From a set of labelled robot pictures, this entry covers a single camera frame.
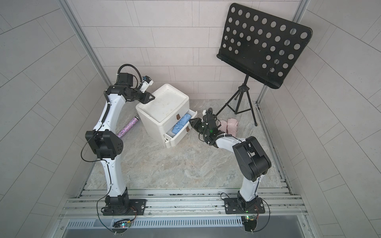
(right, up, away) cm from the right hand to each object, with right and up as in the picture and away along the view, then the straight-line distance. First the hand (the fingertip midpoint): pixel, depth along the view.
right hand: (189, 121), depth 90 cm
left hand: (-20, +16, -1) cm, 26 cm away
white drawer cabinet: (-11, +2, -12) cm, 16 cm away
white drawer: (-9, -10, -9) cm, 16 cm away
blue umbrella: (-5, -1, 0) cm, 5 cm away
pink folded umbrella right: (+29, -4, +10) cm, 31 cm away
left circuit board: (-29, -46, -24) cm, 60 cm away
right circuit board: (+30, -47, -22) cm, 59 cm away
